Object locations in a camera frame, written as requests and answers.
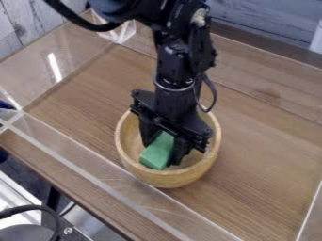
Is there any black metal bracket with screw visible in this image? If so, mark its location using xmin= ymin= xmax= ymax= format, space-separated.
xmin=42 ymin=213 xmax=94 ymax=241

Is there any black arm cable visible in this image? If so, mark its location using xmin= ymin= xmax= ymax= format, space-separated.
xmin=43 ymin=0 xmax=219 ymax=114

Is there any black cable lower left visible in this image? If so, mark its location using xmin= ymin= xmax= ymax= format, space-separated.
xmin=0 ymin=204 xmax=60 ymax=241

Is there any brown wooden bowl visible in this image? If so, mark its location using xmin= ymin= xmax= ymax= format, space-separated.
xmin=115 ymin=110 xmax=223 ymax=188

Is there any clear acrylic tray enclosure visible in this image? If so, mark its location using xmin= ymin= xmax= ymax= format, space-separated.
xmin=0 ymin=6 xmax=322 ymax=241

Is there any green rectangular block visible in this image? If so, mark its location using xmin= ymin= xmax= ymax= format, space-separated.
xmin=139 ymin=132 xmax=174 ymax=170

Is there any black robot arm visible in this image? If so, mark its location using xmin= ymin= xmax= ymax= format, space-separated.
xmin=90 ymin=0 xmax=218 ymax=167

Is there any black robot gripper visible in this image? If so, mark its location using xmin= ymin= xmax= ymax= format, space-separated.
xmin=130 ymin=76 xmax=214 ymax=166

